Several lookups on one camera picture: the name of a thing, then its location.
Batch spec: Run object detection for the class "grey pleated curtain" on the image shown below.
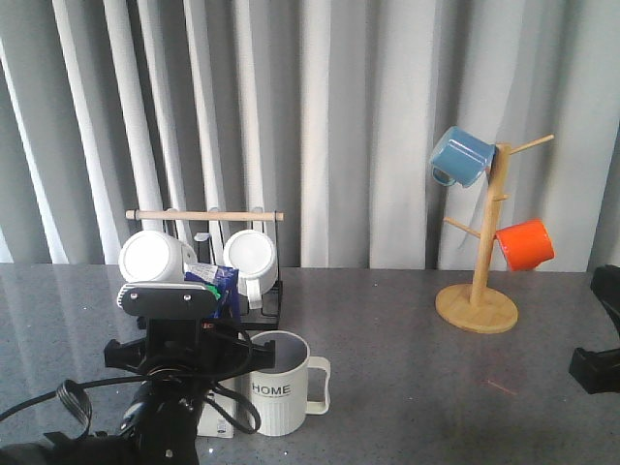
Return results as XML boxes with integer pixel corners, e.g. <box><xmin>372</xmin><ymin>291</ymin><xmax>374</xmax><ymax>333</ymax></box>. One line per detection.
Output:
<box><xmin>1</xmin><ymin>1</ymin><xmax>619</xmax><ymax>271</ymax></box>

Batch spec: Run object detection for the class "white HOME mug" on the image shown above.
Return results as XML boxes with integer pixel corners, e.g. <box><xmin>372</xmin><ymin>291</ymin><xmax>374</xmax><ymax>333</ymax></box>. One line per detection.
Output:
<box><xmin>245</xmin><ymin>330</ymin><xmax>331</xmax><ymax>437</ymax></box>

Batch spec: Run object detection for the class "black wire mug rack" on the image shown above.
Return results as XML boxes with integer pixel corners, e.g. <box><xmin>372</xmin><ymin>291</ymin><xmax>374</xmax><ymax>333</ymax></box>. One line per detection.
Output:
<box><xmin>125</xmin><ymin>209</ymin><xmax>284</xmax><ymax>330</ymax></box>

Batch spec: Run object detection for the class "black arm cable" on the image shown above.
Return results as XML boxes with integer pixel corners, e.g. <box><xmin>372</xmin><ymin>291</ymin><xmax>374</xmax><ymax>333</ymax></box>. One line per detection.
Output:
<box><xmin>0</xmin><ymin>322</ymin><xmax>263</xmax><ymax>437</ymax></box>

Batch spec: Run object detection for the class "wooden mug tree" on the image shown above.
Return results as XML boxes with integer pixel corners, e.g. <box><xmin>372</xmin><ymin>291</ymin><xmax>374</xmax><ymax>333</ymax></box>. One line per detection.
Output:
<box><xmin>435</xmin><ymin>134</ymin><xmax>554</xmax><ymax>334</ymax></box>

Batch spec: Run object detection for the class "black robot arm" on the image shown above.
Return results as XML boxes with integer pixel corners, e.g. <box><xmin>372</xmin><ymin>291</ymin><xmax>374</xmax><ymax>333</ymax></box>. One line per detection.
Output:
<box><xmin>1</xmin><ymin>318</ymin><xmax>275</xmax><ymax>464</ymax></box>

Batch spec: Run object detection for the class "orange enamel mug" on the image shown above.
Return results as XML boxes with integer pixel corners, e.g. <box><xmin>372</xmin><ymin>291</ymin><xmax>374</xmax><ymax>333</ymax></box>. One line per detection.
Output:
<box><xmin>495</xmin><ymin>218</ymin><xmax>555</xmax><ymax>271</ymax></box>

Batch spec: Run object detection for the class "white ribbed mug on rack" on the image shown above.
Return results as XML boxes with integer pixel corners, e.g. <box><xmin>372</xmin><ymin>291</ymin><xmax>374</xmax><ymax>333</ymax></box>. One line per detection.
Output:
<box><xmin>224</xmin><ymin>230</ymin><xmax>277</xmax><ymax>310</ymax></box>

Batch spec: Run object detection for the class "white smiley mug on rack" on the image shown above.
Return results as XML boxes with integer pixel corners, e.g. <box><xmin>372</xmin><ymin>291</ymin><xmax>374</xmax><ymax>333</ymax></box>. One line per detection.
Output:
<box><xmin>118</xmin><ymin>231</ymin><xmax>198</xmax><ymax>283</ymax></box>

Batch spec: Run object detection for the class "blue enamel mug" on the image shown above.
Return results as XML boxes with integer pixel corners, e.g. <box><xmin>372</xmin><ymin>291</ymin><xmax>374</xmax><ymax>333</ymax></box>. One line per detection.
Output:
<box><xmin>430</xmin><ymin>126</ymin><xmax>496</xmax><ymax>188</ymax></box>

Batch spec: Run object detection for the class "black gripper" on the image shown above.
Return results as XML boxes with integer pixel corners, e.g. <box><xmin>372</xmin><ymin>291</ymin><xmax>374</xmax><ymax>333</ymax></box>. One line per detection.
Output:
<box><xmin>569</xmin><ymin>264</ymin><xmax>619</xmax><ymax>394</ymax></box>
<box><xmin>104</xmin><ymin>318</ymin><xmax>276</xmax><ymax>382</ymax></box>

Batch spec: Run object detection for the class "Pascual whole milk carton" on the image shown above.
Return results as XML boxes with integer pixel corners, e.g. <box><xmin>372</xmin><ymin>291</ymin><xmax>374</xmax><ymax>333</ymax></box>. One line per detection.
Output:
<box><xmin>185</xmin><ymin>263</ymin><xmax>240</xmax><ymax>439</ymax></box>

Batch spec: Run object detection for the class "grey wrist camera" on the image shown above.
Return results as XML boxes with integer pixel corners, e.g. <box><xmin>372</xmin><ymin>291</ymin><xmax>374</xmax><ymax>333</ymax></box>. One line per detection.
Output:
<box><xmin>116</xmin><ymin>281</ymin><xmax>218</xmax><ymax>320</ymax></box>

